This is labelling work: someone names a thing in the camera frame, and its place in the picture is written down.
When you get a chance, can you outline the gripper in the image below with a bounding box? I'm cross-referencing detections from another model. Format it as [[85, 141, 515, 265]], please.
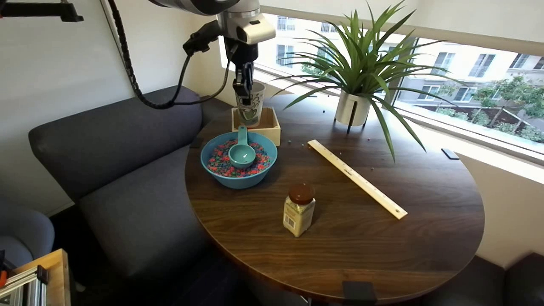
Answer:
[[224, 37, 259, 106]]

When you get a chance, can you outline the printed paper cup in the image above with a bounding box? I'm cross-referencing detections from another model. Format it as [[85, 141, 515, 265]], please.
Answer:
[[235, 82, 266, 128]]

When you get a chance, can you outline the wooden box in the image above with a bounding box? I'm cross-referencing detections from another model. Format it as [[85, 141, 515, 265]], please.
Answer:
[[231, 106, 281, 147]]

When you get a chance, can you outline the teal measuring scoop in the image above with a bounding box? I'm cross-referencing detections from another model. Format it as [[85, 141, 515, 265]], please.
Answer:
[[228, 125, 257, 169]]

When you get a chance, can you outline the heap of colourful beads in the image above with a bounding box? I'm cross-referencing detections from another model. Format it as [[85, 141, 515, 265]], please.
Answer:
[[207, 139, 271, 178]]

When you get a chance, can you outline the blue bowl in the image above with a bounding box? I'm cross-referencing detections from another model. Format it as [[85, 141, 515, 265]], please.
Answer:
[[200, 131, 278, 190]]

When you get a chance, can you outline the potted plant in white pot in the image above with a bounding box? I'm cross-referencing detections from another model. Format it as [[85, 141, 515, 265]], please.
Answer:
[[272, 0, 465, 163]]

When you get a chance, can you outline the glass spice jar brown lid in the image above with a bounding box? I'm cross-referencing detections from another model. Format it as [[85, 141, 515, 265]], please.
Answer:
[[283, 183, 316, 238]]

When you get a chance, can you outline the grey sofa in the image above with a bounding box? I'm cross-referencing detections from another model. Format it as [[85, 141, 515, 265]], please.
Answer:
[[28, 85, 232, 282]]

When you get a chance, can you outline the wooden ruler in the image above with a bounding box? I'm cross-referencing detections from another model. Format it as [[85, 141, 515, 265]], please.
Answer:
[[307, 139, 408, 220]]

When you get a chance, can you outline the black stand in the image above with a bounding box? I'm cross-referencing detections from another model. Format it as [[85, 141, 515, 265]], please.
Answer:
[[0, 0, 84, 23]]

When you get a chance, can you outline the window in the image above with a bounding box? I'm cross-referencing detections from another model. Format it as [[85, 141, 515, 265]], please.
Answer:
[[219, 13, 544, 167]]

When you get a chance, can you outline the white window blind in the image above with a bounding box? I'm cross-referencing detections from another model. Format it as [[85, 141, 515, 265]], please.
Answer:
[[258, 0, 544, 57]]

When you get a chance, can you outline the grey armchair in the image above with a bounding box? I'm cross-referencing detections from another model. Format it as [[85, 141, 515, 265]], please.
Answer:
[[0, 199, 56, 269]]

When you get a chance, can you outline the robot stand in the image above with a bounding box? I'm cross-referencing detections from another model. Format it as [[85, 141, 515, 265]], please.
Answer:
[[0, 249, 71, 306]]

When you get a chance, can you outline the dark seat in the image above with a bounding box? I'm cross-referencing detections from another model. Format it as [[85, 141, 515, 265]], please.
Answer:
[[419, 252, 544, 306]]

